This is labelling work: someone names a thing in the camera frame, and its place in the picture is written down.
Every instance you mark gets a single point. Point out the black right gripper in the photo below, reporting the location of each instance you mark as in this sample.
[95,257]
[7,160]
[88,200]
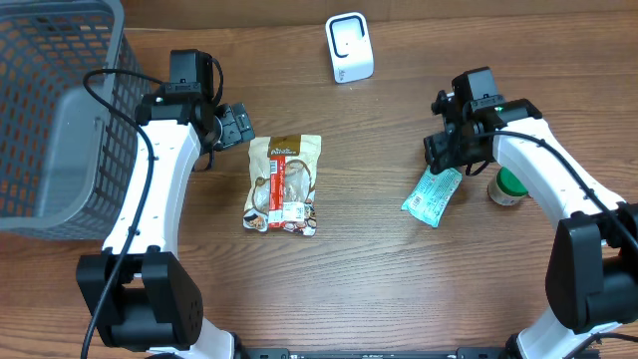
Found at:
[441,151]

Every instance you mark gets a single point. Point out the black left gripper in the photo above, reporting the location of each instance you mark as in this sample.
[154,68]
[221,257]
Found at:
[234,130]

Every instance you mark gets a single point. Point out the teal snack bag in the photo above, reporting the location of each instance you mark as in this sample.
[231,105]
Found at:
[429,199]

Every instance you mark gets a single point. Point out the brown white snack pouch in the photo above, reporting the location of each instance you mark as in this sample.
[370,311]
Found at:
[301,153]

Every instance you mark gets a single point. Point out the green lidded can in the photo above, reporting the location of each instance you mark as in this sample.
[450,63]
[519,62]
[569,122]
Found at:
[506,189]

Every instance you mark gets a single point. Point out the red white stick pack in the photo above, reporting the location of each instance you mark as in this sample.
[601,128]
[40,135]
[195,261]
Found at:
[276,198]

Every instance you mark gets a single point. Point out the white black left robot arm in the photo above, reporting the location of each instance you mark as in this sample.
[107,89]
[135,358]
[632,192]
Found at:
[139,295]

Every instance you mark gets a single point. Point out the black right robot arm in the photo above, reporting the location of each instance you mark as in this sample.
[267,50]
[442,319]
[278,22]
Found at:
[591,278]

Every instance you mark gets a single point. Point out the white barcode scanner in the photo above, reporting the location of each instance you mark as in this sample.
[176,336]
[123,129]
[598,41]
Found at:
[350,47]

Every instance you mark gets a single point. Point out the grey plastic basket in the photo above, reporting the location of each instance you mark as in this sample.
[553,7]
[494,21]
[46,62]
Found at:
[66,161]

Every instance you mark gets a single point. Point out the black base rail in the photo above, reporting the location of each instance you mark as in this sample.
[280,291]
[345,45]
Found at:
[461,353]

